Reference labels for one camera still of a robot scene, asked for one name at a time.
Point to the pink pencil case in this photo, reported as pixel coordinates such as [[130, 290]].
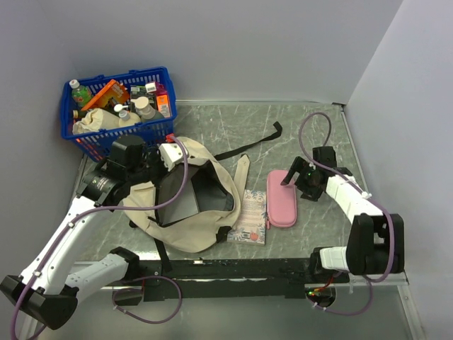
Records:
[[281, 209]]

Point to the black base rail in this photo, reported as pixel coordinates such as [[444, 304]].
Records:
[[227, 278]]

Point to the floral cover book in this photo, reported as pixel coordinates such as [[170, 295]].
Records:
[[250, 228]]

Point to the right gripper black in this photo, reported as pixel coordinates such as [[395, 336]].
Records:
[[309, 193]]

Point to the green soda bottle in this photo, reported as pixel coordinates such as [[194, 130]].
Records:
[[81, 94]]

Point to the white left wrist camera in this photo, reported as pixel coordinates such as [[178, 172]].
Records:
[[171, 153]]

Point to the white book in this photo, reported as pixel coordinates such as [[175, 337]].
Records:
[[185, 205]]

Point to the beige cloth pouch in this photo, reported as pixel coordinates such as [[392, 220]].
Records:
[[94, 121]]

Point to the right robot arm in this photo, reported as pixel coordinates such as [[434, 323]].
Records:
[[375, 240]]

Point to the cream lotion bottle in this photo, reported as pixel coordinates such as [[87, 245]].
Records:
[[126, 117]]

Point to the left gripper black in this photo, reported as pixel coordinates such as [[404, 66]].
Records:
[[154, 152]]

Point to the orange snack box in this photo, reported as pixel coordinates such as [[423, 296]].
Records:
[[111, 94]]

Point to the cream canvas backpack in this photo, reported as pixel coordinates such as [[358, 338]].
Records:
[[219, 185]]

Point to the grey pump bottle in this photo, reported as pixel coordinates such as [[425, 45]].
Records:
[[145, 111]]

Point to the pink orange carton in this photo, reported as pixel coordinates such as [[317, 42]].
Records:
[[162, 101]]

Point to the black product box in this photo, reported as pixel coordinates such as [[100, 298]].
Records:
[[137, 91]]

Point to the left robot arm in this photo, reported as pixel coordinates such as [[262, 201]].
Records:
[[47, 290]]

